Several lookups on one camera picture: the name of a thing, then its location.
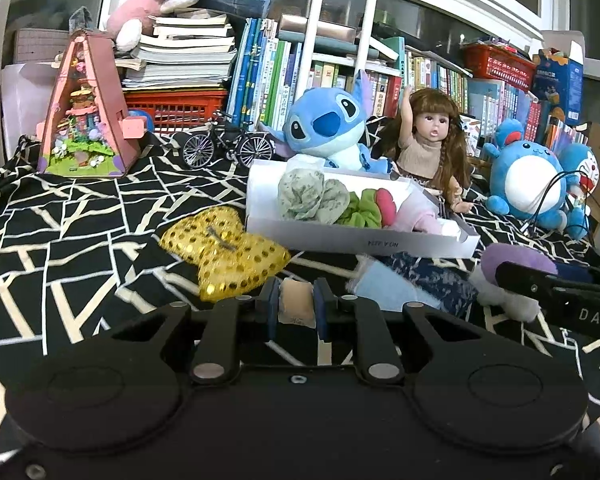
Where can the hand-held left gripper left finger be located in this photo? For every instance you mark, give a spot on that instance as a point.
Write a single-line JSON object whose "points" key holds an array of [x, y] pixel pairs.
{"points": [[271, 310]]}

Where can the stack of lying books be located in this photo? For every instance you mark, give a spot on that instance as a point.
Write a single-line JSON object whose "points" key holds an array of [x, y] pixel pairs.
{"points": [[180, 60]]}

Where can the blue cat plush toy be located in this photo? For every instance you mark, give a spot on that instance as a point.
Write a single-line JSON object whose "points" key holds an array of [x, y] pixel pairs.
{"points": [[587, 165]]}

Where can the long-haired baby doll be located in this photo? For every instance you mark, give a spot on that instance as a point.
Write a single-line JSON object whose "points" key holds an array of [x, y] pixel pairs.
{"points": [[425, 150]]}

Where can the blue alien plush toy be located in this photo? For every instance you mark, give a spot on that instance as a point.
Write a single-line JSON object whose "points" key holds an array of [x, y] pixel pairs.
{"points": [[320, 125]]}

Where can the dark blue patterned cloth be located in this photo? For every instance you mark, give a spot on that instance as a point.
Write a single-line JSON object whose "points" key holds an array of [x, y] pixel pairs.
{"points": [[445, 280]]}

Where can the white cardboard box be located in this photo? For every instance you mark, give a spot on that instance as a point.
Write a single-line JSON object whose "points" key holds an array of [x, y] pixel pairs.
{"points": [[330, 237]]}

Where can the red plastic basket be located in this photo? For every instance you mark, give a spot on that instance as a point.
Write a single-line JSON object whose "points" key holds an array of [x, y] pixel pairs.
{"points": [[175, 110], [500, 67]]}

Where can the blue printed carton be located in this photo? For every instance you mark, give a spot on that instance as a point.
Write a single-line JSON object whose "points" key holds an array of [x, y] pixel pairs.
{"points": [[555, 85]]}

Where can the small blue round toy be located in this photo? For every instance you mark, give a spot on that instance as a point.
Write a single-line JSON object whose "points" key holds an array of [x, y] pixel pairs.
{"points": [[141, 119]]}

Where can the miniature black bicycle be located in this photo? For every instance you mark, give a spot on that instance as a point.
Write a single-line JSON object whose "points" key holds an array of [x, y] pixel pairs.
{"points": [[230, 135]]}

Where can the pink bow green scrunchie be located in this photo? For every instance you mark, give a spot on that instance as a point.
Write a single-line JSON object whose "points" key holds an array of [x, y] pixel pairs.
{"points": [[365, 210]]}

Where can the pale pink plush toy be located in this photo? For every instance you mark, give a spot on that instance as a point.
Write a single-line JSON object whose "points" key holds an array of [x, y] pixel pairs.
{"points": [[420, 220]]}

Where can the light blue cloth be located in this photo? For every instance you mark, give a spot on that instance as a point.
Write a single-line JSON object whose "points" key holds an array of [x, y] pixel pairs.
{"points": [[385, 285]]}

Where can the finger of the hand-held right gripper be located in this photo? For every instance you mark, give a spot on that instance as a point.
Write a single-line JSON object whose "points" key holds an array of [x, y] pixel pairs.
{"points": [[525, 282], [590, 274]]}

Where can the white board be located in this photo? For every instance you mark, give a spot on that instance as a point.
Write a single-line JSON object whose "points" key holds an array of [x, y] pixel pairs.
{"points": [[20, 95]]}

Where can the small beige cloth piece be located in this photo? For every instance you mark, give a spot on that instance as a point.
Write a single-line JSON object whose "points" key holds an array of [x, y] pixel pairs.
{"points": [[296, 305]]}

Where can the yellow sequin bow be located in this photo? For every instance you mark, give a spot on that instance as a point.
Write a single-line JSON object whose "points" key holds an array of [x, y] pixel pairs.
{"points": [[220, 260]]}

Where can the pencil print box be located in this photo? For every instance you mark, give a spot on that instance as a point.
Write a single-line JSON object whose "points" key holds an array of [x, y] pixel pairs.
{"points": [[472, 132]]}

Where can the white rack pole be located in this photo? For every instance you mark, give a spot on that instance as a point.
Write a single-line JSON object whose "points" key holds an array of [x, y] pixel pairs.
{"points": [[312, 35]]}

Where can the pink model house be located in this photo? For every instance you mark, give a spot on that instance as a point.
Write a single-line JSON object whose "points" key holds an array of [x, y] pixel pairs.
{"points": [[115, 90]]}

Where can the purple white plush piece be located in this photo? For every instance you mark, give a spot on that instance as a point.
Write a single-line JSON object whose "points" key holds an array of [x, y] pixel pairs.
{"points": [[510, 260]]}

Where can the grey green floral scrunchie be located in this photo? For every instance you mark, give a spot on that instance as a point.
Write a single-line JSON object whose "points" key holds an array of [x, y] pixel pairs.
{"points": [[305, 195]]}

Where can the row of standing books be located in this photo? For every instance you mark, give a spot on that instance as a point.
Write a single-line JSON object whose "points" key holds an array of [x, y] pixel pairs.
{"points": [[265, 75]]}

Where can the round blue white plush toy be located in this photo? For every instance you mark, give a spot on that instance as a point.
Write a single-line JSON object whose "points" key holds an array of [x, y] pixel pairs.
{"points": [[525, 180]]}

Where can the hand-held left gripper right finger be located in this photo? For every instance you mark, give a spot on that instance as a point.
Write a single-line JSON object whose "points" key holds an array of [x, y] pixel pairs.
{"points": [[323, 312]]}

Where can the black patterned blanket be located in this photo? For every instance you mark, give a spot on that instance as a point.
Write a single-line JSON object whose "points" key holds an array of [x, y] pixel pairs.
{"points": [[80, 240]]}

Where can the silver grey box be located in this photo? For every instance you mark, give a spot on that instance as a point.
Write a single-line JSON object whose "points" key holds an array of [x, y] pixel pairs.
{"points": [[320, 27]]}

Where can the grey storage box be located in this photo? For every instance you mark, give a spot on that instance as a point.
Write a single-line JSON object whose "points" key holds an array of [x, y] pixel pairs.
{"points": [[40, 45]]}

